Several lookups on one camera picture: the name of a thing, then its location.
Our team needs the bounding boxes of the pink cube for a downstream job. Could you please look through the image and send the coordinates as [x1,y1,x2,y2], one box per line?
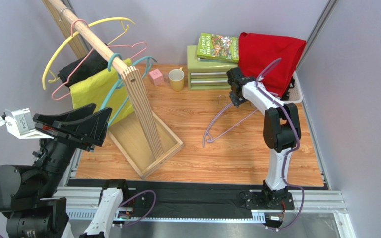
[149,69,164,86]

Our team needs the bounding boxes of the wooden clothes rack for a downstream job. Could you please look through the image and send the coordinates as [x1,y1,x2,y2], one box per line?
[42,0,184,180]

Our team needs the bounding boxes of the yellow plastic hanger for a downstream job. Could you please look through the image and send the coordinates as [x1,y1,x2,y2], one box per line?
[42,17,136,90]

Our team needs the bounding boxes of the yellow-green trousers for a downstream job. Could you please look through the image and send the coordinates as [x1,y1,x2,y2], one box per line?
[68,58,135,127]

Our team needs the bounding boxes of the white plastic basket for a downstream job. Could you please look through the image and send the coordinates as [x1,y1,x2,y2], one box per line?
[283,72,303,104]

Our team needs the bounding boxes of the yellow mug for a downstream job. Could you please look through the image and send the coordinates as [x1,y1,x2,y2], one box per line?
[168,67,185,92]

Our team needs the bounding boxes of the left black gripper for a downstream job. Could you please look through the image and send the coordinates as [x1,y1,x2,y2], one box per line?
[32,102,113,196]

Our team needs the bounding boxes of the teal plastic hanger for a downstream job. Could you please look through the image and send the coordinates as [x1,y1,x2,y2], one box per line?
[99,53,158,127]

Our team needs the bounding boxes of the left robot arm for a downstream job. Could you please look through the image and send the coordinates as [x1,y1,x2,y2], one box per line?
[0,103,112,238]

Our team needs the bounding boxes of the lavender plastic hanger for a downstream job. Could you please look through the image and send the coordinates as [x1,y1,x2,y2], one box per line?
[202,57,282,148]

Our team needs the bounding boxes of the pink plastic hanger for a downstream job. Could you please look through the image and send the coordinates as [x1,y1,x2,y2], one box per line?
[42,17,148,100]

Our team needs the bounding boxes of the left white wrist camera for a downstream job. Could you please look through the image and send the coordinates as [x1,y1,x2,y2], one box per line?
[0,107,53,139]

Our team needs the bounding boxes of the green treehouse book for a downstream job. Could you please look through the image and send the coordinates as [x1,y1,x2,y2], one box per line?
[196,33,239,63]

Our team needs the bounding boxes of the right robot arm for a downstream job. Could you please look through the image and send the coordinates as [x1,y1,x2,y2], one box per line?
[226,67,301,209]

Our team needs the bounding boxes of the black white patterned trousers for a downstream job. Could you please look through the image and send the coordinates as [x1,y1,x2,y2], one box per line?
[280,77,295,101]

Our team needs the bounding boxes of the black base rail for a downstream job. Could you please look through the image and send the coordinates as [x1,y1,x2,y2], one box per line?
[50,178,348,231]

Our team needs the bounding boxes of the green drawer box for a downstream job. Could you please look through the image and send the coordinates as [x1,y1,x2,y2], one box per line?
[187,45,238,90]

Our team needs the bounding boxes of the red trousers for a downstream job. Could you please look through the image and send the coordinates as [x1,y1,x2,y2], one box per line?
[238,32,306,97]

